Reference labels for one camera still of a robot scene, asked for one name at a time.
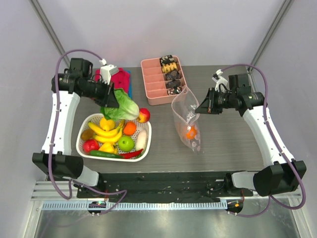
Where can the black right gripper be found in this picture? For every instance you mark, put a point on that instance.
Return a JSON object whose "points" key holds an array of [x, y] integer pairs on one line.
{"points": [[211, 101]]}

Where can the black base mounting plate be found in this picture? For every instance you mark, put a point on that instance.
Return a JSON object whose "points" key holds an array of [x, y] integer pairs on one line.
{"points": [[177, 187]]}

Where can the magenta folded cloth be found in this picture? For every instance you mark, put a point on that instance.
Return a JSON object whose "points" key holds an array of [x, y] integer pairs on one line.
{"points": [[120, 80]]}

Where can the yellow black sock roll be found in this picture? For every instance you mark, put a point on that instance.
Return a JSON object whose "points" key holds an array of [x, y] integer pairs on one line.
{"points": [[169, 67]]}

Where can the green toy lettuce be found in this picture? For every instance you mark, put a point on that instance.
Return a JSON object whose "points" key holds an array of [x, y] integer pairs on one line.
{"points": [[128, 109]]}

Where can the pink divided organizer tray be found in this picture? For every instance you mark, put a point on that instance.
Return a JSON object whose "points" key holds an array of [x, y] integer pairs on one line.
{"points": [[154, 81]]}

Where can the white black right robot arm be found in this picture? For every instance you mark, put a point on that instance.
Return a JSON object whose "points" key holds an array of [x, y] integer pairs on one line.
{"points": [[277, 176]]}

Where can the white perforated plastic basket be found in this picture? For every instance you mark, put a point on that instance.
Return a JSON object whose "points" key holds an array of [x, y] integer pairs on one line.
{"points": [[95, 118]]}

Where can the blue folded cloth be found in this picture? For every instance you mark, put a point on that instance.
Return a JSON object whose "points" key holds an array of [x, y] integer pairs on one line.
{"points": [[130, 84]]}

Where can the yellow toy bell pepper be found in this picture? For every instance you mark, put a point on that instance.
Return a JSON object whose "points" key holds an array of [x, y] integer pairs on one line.
{"points": [[109, 148]]}

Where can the red toy tomato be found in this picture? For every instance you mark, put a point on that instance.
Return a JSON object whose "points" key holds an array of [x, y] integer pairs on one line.
{"points": [[90, 145]]}

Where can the black brown sock roll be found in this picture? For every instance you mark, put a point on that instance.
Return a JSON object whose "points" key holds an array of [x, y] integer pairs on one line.
{"points": [[173, 84]]}

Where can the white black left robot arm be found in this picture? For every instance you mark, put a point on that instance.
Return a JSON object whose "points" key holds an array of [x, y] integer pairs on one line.
{"points": [[68, 88]]}

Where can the white toy radish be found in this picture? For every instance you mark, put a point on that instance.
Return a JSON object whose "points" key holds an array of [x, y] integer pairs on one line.
{"points": [[141, 140]]}

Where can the brown toy kiwi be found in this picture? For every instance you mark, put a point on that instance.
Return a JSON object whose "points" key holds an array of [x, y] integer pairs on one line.
{"points": [[87, 134]]}

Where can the green toy apple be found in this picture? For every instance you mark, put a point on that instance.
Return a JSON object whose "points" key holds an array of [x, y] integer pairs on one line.
{"points": [[126, 143]]}

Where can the black patterned sock roll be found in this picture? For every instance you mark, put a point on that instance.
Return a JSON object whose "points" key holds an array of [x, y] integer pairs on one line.
{"points": [[166, 59]]}

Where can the black pink dotted sock roll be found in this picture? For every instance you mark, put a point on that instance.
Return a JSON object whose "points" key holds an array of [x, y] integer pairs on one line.
{"points": [[174, 90]]}

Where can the dark brown sock roll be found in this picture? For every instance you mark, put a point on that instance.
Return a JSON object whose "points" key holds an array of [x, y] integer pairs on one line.
{"points": [[173, 75]]}

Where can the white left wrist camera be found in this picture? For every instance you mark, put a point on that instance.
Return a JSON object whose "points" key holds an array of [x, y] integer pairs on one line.
{"points": [[107, 71]]}

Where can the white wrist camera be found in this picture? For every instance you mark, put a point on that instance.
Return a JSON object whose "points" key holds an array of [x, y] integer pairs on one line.
{"points": [[220, 81], [107, 71]]}

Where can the clear zip top bag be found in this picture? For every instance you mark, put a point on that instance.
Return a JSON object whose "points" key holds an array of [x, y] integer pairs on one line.
{"points": [[183, 108]]}

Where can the perforated metal cable tray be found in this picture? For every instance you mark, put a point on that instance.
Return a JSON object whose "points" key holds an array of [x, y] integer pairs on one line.
{"points": [[122, 206]]}

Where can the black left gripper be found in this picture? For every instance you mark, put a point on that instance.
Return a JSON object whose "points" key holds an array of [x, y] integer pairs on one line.
{"points": [[109, 91]]}

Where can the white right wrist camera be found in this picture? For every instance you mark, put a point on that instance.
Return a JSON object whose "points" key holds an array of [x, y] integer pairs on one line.
{"points": [[220, 81]]}

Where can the small orange toy fruit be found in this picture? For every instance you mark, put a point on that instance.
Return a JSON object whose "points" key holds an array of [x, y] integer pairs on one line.
{"points": [[130, 128]]}

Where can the green toy cucumber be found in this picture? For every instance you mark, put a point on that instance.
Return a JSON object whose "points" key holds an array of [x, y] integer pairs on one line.
{"points": [[103, 154]]}

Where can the red toy chili pepper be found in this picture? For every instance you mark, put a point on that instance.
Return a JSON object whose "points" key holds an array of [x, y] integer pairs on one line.
{"points": [[131, 154]]}

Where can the yellow toy banana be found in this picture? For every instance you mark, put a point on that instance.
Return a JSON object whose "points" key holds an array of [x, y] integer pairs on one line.
{"points": [[103, 136]]}

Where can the red toy apple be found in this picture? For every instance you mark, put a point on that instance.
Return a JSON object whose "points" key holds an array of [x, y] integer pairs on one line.
{"points": [[144, 115]]}

